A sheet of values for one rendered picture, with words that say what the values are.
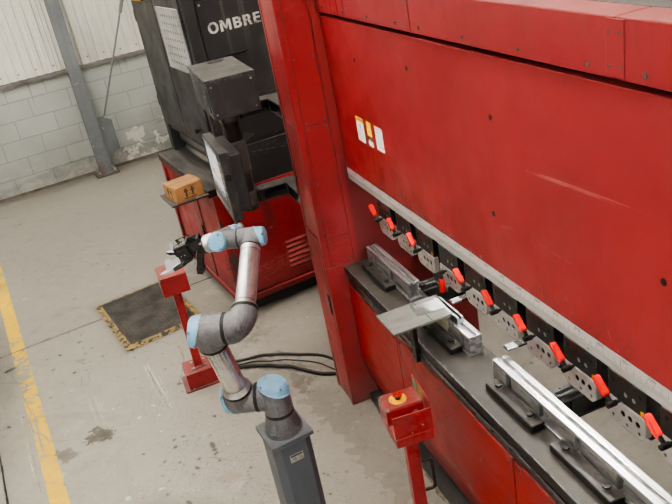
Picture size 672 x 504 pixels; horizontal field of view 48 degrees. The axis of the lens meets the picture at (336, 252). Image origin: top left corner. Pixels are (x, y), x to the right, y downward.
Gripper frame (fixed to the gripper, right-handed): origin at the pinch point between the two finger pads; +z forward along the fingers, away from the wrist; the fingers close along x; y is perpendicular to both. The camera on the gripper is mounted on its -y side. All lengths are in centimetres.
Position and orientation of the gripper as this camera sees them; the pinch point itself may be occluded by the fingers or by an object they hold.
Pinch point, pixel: (163, 265)
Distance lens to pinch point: 311.8
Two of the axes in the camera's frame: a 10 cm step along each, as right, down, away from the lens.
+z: -9.2, 3.3, 2.0
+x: 0.4, 5.8, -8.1
